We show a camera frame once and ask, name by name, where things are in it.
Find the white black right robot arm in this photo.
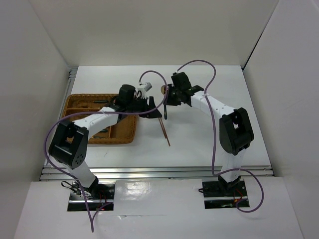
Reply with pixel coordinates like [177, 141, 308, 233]
[161, 72, 254, 195]

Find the wicker cutlery tray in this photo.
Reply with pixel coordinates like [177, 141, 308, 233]
[62, 94, 138, 145]

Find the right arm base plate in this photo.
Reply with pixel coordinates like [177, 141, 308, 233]
[198, 180, 250, 209]

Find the aluminium frame rail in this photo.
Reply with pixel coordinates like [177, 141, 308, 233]
[40, 166, 274, 181]

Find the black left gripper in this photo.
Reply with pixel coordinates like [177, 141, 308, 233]
[127, 95, 162, 119]

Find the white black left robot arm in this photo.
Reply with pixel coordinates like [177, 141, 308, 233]
[48, 84, 162, 199]

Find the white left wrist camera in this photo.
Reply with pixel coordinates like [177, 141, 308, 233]
[137, 82, 152, 99]

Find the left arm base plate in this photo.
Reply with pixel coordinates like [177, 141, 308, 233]
[61, 181, 115, 212]

